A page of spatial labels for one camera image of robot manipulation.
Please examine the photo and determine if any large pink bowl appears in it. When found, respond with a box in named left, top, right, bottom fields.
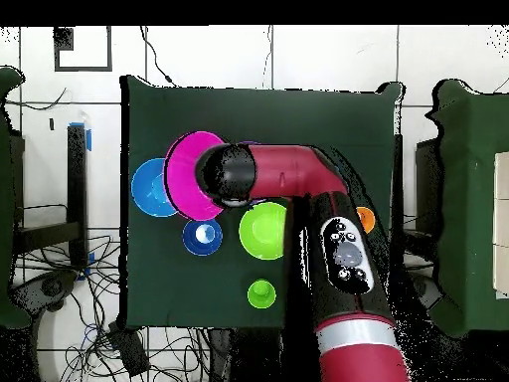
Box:
left=163, top=130, right=228, bottom=222

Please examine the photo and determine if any lime green bowl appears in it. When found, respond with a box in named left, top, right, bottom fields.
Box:
left=238, top=201, right=288, bottom=262

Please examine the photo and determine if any dark blue bowl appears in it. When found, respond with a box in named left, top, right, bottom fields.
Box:
left=182, top=217, right=224, bottom=257

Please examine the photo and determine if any green cup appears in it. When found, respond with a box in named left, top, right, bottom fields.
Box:
left=247, top=279, right=277, bottom=310

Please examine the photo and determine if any dark green tablecloth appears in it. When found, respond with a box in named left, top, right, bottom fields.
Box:
left=119, top=75, right=405, bottom=333

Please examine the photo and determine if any large light blue bowl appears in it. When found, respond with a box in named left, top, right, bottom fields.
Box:
left=130, top=157, right=179, bottom=219

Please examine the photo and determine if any orange cup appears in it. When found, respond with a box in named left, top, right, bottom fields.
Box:
left=355, top=206, right=377, bottom=235

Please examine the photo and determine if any black stand with blue tape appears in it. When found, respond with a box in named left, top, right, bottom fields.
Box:
left=11, top=121, right=93, bottom=282

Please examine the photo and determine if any black power brick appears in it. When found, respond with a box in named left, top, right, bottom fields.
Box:
left=108, top=321, right=151, bottom=377

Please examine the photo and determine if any green cloth covered side table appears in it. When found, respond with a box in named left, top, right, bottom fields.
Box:
left=424, top=79, right=509, bottom=337
left=0, top=65, right=32, bottom=330

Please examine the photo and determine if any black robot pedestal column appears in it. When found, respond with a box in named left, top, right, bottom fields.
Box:
left=208, top=327, right=287, bottom=382

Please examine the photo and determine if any black floor cable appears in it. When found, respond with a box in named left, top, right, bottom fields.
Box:
left=138, top=26, right=178, bottom=87

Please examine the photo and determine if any black pedestal foot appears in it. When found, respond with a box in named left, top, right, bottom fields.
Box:
left=409, top=274, right=443, bottom=311
left=9, top=270, right=79, bottom=315

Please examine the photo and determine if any tangle of black cables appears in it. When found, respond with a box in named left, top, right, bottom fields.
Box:
left=15, top=234, right=210, bottom=382

